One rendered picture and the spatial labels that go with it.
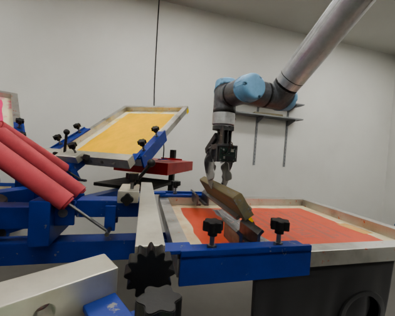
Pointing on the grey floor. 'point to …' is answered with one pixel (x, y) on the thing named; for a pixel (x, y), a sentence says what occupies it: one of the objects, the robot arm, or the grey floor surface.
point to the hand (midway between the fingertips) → (216, 184)
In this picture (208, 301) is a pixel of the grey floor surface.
